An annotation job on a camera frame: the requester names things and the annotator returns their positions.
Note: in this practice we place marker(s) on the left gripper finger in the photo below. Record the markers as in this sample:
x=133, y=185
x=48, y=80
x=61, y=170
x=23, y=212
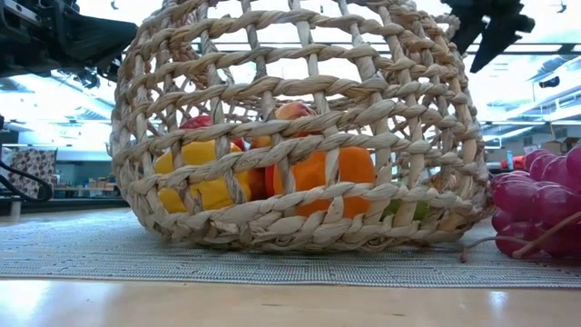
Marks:
x=110, y=68
x=100, y=36

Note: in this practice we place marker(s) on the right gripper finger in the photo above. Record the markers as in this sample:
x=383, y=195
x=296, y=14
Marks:
x=465, y=18
x=501, y=27

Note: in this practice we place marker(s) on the dark red round fruit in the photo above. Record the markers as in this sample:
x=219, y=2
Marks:
x=195, y=121

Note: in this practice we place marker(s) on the purple grape bunch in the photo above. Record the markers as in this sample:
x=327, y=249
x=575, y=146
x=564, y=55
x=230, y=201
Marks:
x=535, y=200

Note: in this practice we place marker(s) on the orange bell pepper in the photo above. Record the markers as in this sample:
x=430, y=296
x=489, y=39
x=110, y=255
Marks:
x=354, y=168

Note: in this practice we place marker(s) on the green long vegetable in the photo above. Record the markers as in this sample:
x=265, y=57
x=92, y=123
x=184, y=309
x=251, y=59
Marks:
x=422, y=211

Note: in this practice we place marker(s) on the black ceiling light fixture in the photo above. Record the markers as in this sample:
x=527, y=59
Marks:
x=88, y=82

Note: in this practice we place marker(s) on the small dark ceiling device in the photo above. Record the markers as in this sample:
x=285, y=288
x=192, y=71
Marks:
x=549, y=82

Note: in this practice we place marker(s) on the cluttered background workbench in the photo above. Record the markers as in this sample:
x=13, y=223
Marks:
x=81, y=184

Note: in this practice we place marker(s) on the brown patterned box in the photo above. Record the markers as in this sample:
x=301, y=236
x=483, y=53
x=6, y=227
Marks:
x=32, y=168

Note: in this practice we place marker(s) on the brown cardboard box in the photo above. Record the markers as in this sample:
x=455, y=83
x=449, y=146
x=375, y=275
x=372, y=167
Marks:
x=554, y=146

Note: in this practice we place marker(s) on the blue bottle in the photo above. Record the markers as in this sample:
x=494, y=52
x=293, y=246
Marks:
x=510, y=160

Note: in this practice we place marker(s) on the red background object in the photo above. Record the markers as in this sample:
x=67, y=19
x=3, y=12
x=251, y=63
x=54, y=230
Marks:
x=517, y=162

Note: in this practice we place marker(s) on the grey woven placemat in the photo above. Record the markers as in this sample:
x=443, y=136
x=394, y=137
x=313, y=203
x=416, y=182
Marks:
x=272, y=268

